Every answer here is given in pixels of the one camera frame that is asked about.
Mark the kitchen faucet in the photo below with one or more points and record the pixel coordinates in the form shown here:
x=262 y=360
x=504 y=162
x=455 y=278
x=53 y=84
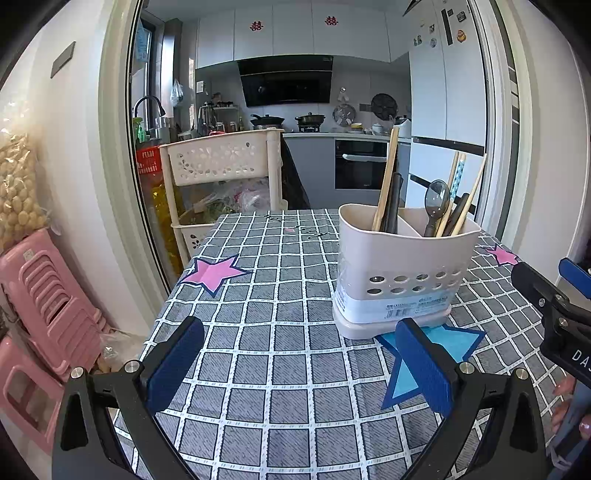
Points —
x=145 y=104

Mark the beige plastic utensil holder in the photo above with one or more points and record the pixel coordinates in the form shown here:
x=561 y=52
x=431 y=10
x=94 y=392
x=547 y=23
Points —
x=397 y=258

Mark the black range hood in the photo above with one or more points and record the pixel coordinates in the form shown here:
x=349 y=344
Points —
x=286 y=83

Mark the black built-in oven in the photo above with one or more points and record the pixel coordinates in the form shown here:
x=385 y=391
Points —
x=360 y=166

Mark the grey kitchen counter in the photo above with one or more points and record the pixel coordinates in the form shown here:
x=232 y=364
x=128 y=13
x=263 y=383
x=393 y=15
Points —
x=314 y=166

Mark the white refrigerator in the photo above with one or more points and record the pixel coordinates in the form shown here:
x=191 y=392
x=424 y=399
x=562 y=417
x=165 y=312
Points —
x=443 y=92

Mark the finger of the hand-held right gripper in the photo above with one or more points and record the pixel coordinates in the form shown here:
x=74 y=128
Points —
x=538 y=288
x=577 y=279

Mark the pink plastic bag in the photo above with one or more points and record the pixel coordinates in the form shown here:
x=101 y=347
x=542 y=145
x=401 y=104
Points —
x=251 y=196

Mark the red box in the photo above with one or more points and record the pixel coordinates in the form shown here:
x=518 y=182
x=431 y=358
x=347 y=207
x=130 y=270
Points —
x=147 y=161

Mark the beige plastic trolley cart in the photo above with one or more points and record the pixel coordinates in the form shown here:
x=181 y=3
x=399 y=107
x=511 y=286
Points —
x=217 y=159

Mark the blue dotted chopstick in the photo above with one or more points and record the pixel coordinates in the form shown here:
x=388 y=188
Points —
x=458 y=177

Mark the clear plastic bag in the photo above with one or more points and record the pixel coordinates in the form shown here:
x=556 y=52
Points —
x=122 y=350

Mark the black cooking pot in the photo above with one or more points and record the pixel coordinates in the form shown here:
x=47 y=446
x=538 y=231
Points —
x=310 y=119

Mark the yellow patterned wooden chopstick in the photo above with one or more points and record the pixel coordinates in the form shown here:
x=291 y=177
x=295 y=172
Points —
x=450 y=194

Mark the round black hanging pan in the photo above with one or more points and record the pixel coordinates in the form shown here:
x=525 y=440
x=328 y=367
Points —
x=384 y=106

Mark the plain wooden chopstick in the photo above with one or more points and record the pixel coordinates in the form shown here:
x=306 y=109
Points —
x=390 y=170
x=478 y=180

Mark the person's right hand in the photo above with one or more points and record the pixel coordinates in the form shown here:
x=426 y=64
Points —
x=563 y=386

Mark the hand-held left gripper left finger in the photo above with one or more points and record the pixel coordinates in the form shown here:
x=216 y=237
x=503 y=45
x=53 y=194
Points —
x=178 y=364

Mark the clear bag of pale beans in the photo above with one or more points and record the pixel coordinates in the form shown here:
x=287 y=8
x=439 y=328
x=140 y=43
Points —
x=18 y=189

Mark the grey wall panel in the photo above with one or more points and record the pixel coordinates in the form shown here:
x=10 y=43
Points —
x=63 y=60

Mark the hanging plastic bag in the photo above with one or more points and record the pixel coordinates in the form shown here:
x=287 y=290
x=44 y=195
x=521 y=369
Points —
x=176 y=92

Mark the white upper kitchen cabinets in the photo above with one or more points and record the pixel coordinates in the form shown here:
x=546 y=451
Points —
x=295 y=37

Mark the green bottle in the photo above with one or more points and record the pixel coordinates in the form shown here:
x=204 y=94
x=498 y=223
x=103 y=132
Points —
x=138 y=130

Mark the white rice cooker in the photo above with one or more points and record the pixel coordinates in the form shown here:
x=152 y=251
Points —
x=402 y=129

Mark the pink plastic stool stack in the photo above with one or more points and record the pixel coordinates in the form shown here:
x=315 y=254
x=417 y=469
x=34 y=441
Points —
x=51 y=295

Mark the grey checked star tablecloth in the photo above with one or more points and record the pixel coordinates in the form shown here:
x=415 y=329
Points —
x=286 y=323

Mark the black wok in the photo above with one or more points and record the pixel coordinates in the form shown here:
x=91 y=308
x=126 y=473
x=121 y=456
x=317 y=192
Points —
x=268 y=121

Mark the round metal steamer rack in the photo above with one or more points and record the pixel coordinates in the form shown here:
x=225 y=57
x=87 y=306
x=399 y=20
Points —
x=344 y=114

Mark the green vegetables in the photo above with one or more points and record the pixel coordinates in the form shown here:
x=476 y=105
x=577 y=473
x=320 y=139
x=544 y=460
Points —
x=217 y=203

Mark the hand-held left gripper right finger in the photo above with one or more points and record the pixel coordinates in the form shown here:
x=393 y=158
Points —
x=425 y=374

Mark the yellow cooking oil bottle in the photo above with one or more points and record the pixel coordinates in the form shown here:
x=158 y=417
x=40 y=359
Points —
x=164 y=221

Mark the red paper decoration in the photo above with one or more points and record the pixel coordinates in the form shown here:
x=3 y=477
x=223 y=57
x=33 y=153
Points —
x=255 y=26
x=330 y=21

